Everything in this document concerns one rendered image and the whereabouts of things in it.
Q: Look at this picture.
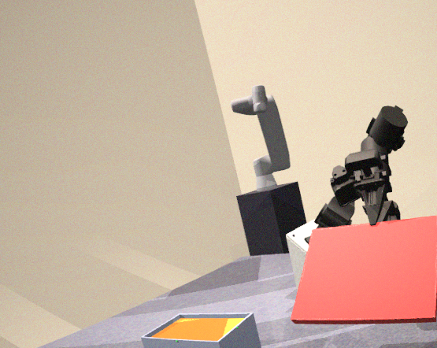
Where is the red square plate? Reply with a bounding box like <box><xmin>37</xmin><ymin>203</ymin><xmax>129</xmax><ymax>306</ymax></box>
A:
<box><xmin>291</xmin><ymin>216</ymin><xmax>437</xmax><ymax>324</ymax></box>

